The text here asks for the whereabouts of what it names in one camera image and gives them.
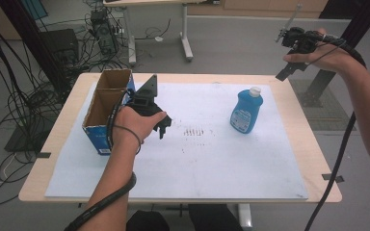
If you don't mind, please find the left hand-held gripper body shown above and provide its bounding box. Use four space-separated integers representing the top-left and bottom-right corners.
126 74 164 116

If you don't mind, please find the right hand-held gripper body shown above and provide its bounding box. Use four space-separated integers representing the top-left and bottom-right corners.
275 3 328 56

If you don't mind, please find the blue cardboard box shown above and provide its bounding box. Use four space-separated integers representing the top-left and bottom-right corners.
82 68 137 157

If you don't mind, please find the blue detergent bottle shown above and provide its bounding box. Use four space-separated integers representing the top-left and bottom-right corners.
229 86 265 135

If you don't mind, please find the person's left hand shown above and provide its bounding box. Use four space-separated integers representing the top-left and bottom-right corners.
113 105 168 146

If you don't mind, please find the person's right hand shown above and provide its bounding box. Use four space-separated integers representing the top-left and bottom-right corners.
282 28 357 75

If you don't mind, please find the grey floor mat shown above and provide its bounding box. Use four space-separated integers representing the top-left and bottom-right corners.
288 78 357 132

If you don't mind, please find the white paper sheet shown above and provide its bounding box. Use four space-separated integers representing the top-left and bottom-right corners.
43 82 309 201

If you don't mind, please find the white desk with legs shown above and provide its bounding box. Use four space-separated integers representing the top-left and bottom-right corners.
102 0 221 64

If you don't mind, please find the black computer tower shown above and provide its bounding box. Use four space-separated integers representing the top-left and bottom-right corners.
90 9 119 56

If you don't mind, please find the person's left leg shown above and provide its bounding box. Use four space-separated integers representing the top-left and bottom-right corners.
125 210 172 231

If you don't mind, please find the person's leg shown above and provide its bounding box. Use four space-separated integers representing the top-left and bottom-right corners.
187 203 244 231
125 210 172 231

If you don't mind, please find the black cabinet box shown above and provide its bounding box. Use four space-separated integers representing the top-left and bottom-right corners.
40 28 80 65

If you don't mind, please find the person's right leg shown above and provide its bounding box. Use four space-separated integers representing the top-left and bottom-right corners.
187 203 244 231

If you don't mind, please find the right thin black cord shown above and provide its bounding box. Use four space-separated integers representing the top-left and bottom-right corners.
304 38 348 65

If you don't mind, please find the thin black cord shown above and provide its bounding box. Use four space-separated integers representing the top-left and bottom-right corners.
113 124 143 155
304 38 348 65

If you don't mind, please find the left thin black cord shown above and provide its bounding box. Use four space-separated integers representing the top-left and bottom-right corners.
113 124 143 155

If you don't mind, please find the black metal post with base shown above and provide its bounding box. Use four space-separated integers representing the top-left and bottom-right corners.
297 0 370 109

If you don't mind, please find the left black corrugated cable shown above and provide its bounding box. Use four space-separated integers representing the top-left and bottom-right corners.
64 90 143 231

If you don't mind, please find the black corrugated cable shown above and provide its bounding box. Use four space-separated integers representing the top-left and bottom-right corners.
64 90 143 231
303 32 367 231

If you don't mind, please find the right black corrugated cable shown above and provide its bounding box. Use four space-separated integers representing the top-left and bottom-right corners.
303 32 367 231

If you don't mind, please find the black floor base plate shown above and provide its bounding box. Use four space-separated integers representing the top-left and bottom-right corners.
4 117 58 154

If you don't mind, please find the bundle of black cables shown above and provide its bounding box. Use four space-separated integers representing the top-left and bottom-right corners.
0 0 133 208

